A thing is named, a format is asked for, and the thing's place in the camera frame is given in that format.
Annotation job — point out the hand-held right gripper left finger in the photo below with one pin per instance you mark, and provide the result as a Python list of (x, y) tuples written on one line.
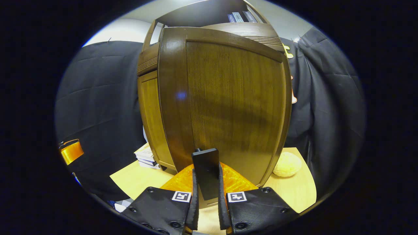
[(195, 209)]

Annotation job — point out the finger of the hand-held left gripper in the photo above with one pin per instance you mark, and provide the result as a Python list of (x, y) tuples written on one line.
[(71, 152)]

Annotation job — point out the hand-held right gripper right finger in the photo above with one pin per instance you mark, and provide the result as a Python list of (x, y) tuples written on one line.
[(222, 212)]

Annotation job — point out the wooden cabinet door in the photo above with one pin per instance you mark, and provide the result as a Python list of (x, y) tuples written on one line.
[(153, 117), (235, 98)]

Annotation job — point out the wooden double-door shoe cabinet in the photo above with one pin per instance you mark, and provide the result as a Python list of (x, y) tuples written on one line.
[(196, 13)]

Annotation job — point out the stack of books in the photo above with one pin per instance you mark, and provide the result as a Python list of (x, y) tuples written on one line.
[(147, 156)]

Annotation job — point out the pale yellow round bun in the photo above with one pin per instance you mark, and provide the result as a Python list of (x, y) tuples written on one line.
[(287, 164)]

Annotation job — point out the blue book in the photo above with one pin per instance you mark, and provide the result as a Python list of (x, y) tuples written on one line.
[(231, 18)]

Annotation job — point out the grey book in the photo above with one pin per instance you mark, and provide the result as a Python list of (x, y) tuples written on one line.
[(238, 17)]

